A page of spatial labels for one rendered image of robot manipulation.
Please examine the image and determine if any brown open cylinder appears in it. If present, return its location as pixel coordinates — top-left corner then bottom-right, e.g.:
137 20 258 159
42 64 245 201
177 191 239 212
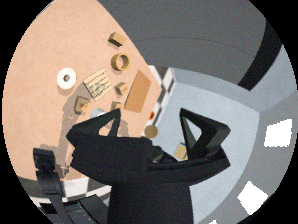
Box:
111 53 130 71

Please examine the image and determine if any small square wooden pallet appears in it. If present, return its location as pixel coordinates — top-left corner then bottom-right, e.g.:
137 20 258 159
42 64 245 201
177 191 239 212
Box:
83 67 113 101

